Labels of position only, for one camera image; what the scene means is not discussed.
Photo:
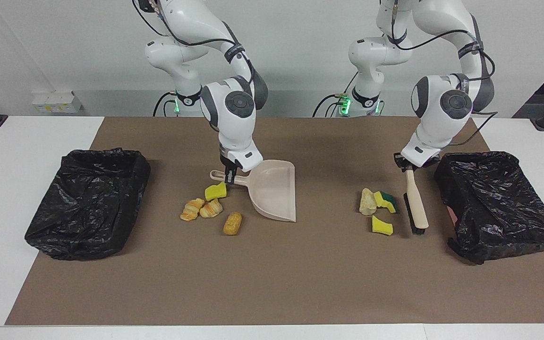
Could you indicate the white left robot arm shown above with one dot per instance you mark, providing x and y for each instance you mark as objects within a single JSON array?
[{"x": 442, "y": 14}]

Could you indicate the beige hand brush black bristles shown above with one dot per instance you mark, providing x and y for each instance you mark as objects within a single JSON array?
[{"x": 416, "y": 203}]

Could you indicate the yellow notched sponge piece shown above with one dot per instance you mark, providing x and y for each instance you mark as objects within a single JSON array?
[{"x": 215, "y": 191}]

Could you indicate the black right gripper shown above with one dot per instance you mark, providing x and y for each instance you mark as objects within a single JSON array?
[{"x": 227, "y": 164}]

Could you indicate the orange striped croissant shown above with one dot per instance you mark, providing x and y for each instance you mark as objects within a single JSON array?
[{"x": 191, "y": 210}]

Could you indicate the black bag-lined trash bin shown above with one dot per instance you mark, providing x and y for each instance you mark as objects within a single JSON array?
[{"x": 88, "y": 203}]

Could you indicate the pale bread chunk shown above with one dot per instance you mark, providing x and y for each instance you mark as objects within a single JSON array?
[{"x": 367, "y": 202}]

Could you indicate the bag-lined bin showing pink side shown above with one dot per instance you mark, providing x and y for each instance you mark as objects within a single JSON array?
[{"x": 489, "y": 203}]

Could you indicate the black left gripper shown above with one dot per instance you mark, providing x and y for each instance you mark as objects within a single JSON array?
[{"x": 402, "y": 160}]

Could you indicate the plain white electrical box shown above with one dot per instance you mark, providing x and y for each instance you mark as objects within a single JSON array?
[{"x": 64, "y": 101}]

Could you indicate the brown paper table mat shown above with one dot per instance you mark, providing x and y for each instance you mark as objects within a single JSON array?
[{"x": 272, "y": 283}]

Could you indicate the beige plastic dustpan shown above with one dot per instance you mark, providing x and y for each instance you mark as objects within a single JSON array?
[{"x": 274, "y": 189}]

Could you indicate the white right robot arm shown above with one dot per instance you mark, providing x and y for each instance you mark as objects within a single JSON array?
[{"x": 191, "y": 19}]

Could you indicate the pale striped croissant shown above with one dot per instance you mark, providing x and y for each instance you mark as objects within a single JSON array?
[{"x": 211, "y": 208}]

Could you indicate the yellow and green sponge piece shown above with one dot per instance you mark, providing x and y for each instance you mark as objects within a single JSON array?
[{"x": 384, "y": 200}]

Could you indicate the yellow wedge sponge piece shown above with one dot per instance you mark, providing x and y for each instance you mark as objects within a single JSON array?
[{"x": 382, "y": 226}]

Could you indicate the brown oval bread roll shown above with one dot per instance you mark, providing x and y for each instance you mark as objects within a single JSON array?
[{"x": 232, "y": 223}]

